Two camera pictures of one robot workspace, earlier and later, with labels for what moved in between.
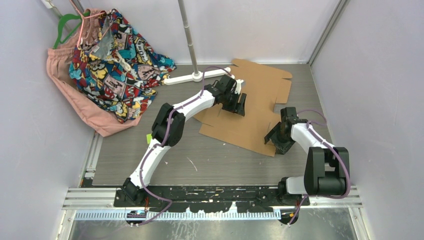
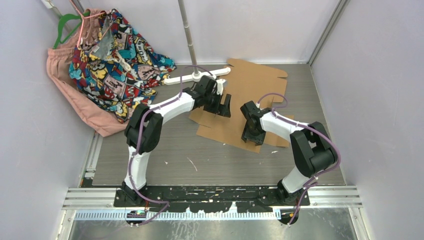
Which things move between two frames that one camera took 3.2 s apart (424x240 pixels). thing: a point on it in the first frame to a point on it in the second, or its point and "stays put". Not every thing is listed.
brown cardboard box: x=265 y=87 stays put
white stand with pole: x=197 y=76 stays put
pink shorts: x=102 y=119 stays put
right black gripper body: x=282 y=142 to x=255 y=136
